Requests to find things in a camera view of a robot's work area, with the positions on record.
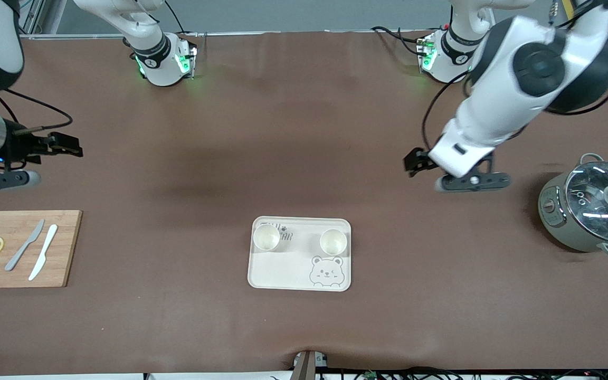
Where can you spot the brown table mat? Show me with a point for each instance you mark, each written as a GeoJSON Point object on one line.
{"type": "Point", "coordinates": [304, 132]}

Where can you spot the white IKEA cup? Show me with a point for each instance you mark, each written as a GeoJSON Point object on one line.
{"type": "Point", "coordinates": [333, 243]}
{"type": "Point", "coordinates": [266, 238]}

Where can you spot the grey-green electric pot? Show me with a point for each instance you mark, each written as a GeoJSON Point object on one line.
{"type": "Point", "coordinates": [553, 224]}

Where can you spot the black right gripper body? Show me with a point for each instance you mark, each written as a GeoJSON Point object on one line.
{"type": "Point", "coordinates": [20, 146]}

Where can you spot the metal table edge bracket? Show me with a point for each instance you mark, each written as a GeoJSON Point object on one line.
{"type": "Point", "coordinates": [306, 367]}

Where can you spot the white plastic knife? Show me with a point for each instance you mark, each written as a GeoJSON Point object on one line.
{"type": "Point", "coordinates": [43, 256]}

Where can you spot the beige bear print tray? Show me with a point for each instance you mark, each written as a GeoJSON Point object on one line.
{"type": "Point", "coordinates": [293, 272]}

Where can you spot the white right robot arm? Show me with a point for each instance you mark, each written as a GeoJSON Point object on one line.
{"type": "Point", "coordinates": [161, 63]}

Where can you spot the wooden cutting board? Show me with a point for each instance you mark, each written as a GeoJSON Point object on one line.
{"type": "Point", "coordinates": [66, 248]}

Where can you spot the aluminium frame post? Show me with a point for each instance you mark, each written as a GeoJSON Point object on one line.
{"type": "Point", "coordinates": [40, 16]}

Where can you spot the glass pot lid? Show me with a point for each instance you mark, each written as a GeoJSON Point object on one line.
{"type": "Point", "coordinates": [591, 221]}

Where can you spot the grey plastic knife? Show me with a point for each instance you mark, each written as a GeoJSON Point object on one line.
{"type": "Point", "coordinates": [21, 250]}

